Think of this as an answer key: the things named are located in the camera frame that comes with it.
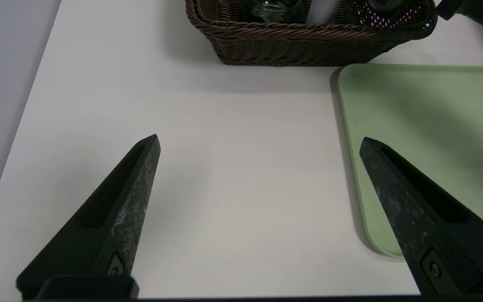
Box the white lotion bottle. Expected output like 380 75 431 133
306 0 340 24

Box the glass cup with black handle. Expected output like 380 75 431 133
249 0 303 23

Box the dark brown wicker basket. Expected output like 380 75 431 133
185 0 438 67

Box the light green plastic tray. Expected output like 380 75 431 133
337 63 483 258

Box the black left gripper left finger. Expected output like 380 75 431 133
16 133 161 294

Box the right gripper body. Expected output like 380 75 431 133
436 0 483 42

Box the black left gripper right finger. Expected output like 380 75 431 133
359 136 483 294

